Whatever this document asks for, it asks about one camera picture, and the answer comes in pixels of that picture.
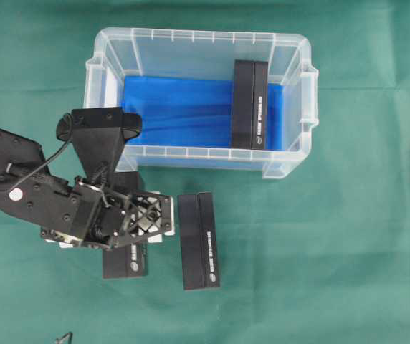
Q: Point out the blue cloth liner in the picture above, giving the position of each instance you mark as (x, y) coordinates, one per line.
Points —
(193, 113)

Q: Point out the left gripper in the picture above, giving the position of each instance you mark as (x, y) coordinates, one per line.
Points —
(112, 220)

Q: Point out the green table cloth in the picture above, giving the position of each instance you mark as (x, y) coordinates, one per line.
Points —
(321, 256)

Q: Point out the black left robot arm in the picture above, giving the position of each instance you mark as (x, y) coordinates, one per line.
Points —
(29, 191)

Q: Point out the black box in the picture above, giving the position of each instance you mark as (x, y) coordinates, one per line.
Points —
(129, 261)
(199, 251)
(249, 105)

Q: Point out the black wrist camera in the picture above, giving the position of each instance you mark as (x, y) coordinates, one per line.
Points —
(98, 136)

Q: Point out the clear plastic storage case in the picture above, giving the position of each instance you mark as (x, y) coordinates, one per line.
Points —
(206, 55)

